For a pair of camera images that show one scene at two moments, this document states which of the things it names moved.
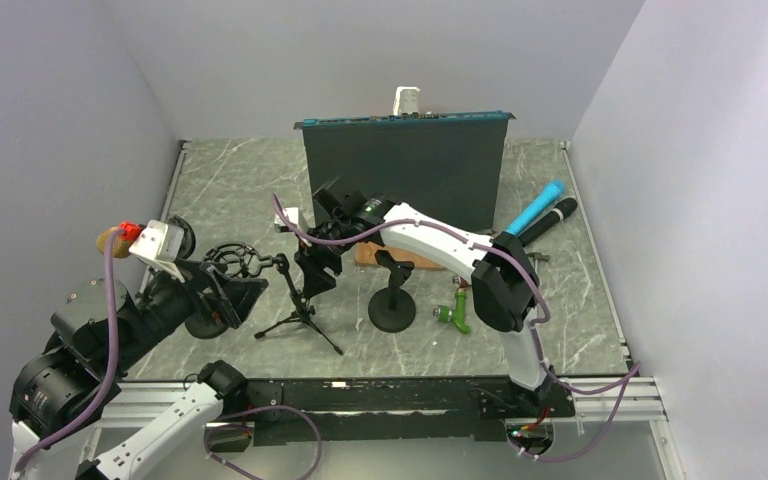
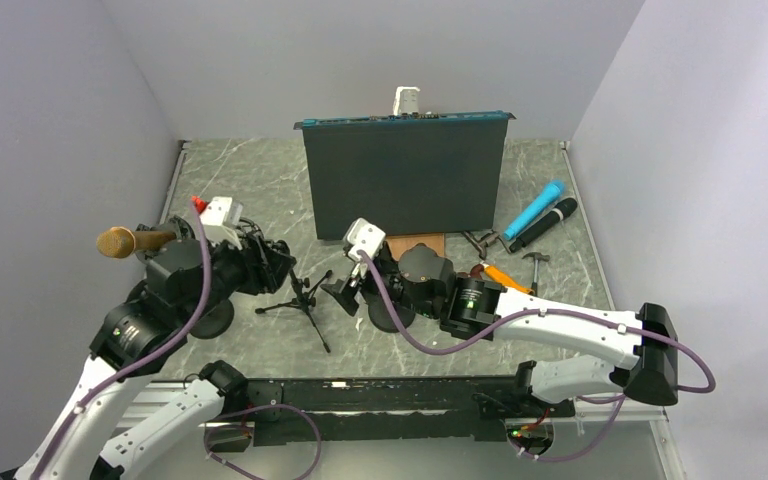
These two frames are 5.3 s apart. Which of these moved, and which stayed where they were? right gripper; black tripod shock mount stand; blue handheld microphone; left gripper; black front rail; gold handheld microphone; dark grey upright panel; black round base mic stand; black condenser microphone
Moved: right gripper; left gripper; black tripod shock mount stand
Stayed: dark grey upright panel; black condenser microphone; black round base mic stand; black front rail; gold handheld microphone; blue handheld microphone
